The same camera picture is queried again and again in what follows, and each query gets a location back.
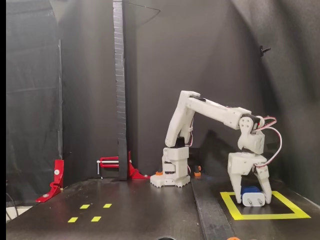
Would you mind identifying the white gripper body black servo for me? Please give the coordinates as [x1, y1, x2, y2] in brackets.
[227, 151, 268, 176]

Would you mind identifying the red angle bracket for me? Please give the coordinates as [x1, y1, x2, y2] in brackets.
[127, 151, 152, 180]

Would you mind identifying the long black flat strip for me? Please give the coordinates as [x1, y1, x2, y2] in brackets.
[190, 174, 237, 240]

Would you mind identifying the red screw clamp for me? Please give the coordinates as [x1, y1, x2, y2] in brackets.
[96, 156, 120, 176]

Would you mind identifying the black clip on cloth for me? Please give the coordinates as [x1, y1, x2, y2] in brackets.
[258, 45, 272, 57]

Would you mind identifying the black backdrop cloth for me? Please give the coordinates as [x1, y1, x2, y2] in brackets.
[58, 0, 320, 208]

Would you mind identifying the red white servo cable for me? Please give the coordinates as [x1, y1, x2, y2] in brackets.
[252, 116, 283, 168]

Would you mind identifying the red folding metal bracket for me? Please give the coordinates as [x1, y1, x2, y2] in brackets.
[35, 159, 65, 204]

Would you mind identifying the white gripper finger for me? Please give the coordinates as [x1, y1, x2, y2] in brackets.
[253, 164, 273, 205]
[229, 172, 243, 204]

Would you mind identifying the yellow tape square outline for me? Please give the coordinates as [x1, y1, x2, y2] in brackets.
[219, 191, 312, 221]

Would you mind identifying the blue white charger block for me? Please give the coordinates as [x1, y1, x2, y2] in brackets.
[240, 186, 266, 208]

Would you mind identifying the black foam wrapped post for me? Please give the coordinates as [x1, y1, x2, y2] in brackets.
[112, 0, 129, 181]

